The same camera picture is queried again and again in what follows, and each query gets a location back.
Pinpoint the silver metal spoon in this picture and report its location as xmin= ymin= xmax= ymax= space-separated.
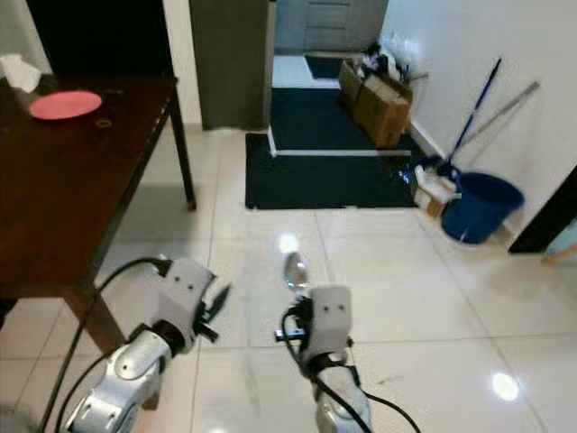
xmin=282 ymin=252 xmax=310 ymax=299

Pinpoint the black floor mat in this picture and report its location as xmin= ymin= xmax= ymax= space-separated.
xmin=269 ymin=88 xmax=402 ymax=154
xmin=243 ymin=134 xmax=429 ymax=211

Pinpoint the dark wooden table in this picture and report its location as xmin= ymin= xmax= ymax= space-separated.
xmin=0 ymin=75 xmax=197 ymax=362

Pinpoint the blue plastic bucket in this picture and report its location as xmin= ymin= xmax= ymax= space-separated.
xmin=442 ymin=171 xmax=526 ymax=245

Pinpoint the brown cardboard box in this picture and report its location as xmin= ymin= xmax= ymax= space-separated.
xmin=338 ymin=59 xmax=413 ymax=150

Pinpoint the dark grey door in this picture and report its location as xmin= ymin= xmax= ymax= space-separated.
xmin=189 ymin=0 xmax=276 ymax=132

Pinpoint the pink plate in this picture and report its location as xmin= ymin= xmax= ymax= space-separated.
xmin=29 ymin=89 xmax=104 ymax=121

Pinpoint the pile of plastic bags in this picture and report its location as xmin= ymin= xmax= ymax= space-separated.
xmin=359 ymin=34 xmax=429 ymax=84

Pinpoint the silver metal pole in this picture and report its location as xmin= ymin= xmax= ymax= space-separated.
xmin=460 ymin=81 xmax=542 ymax=150

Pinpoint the grey panel door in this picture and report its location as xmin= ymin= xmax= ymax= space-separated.
xmin=275 ymin=0 xmax=389 ymax=55

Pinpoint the white paper towel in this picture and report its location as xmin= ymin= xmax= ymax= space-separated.
xmin=1 ymin=53 xmax=42 ymax=94

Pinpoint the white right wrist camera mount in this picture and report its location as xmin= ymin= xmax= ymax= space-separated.
xmin=311 ymin=286 xmax=353 ymax=364

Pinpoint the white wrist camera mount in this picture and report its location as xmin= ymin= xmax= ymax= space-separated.
xmin=158 ymin=258 xmax=215 ymax=330
xmin=311 ymin=286 xmax=353 ymax=364

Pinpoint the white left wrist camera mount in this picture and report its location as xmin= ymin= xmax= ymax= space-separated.
xmin=158 ymin=258 xmax=215 ymax=330

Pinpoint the blue handled mop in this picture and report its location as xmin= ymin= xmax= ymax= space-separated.
xmin=401 ymin=57 xmax=503 ymax=181

